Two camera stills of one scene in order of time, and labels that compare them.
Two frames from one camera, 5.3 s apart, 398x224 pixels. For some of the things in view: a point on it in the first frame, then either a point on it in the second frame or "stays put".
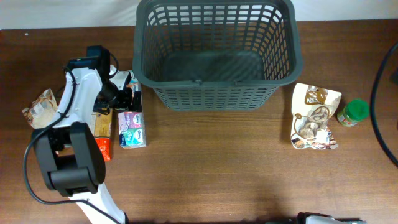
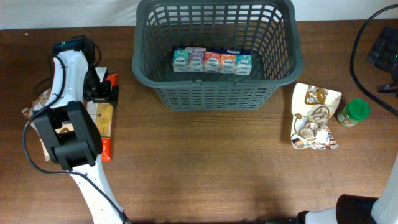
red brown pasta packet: (101, 127) stays put
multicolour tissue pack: (132, 127) → (234, 61)
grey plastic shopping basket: (216, 55) stays put
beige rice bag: (42, 111) stays put
